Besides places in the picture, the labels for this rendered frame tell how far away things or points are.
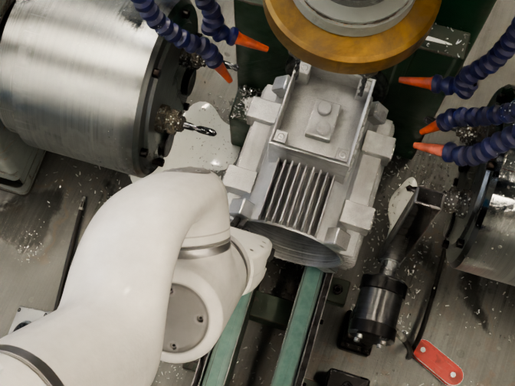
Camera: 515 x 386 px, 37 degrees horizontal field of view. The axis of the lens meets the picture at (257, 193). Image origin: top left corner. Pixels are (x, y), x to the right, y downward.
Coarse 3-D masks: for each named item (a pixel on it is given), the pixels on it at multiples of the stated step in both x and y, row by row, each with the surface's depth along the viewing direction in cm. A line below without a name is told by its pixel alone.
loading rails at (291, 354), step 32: (256, 288) 116; (320, 288) 117; (256, 320) 119; (288, 320) 116; (320, 320) 109; (224, 352) 107; (288, 352) 107; (192, 384) 105; (224, 384) 106; (288, 384) 106; (320, 384) 115
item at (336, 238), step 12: (276, 84) 102; (288, 84) 101; (372, 108) 100; (384, 108) 101; (372, 120) 101; (384, 120) 101; (240, 204) 96; (252, 204) 97; (240, 216) 96; (336, 228) 95; (324, 240) 95; (336, 240) 94; (348, 240) 96
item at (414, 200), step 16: (416, 192) 80; (432, 192) 79; (416, 208) 80; (432, 208) 79; (400, 224) 87; (416, 224) 85; (400, 240) 92; (416, 240) 90; (384, 256) 100; (400, 256) 98
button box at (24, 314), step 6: (24, 306) 96; (18, 312) 96; (24, 312) 95; (30, 312) 94; (36, 312) 93; (42, 312) 93; (48, 312) 92; (18, 318) 95; (24, 318) 95; (30, 318) 94; (36, 318) 93; (12, 324) 96; (12, 330) 95
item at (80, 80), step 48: (48, 0) 97; (96, 0) 97; (0, 48) 97; (48, 48) 95; (96, 48) 95; (144, 48) 94; (0, 96) 99; (48, 96) 96; (96, 96) 95; (144, 96) 95; (48, 144) 103; (96, 144) 99; (144, 144) 101
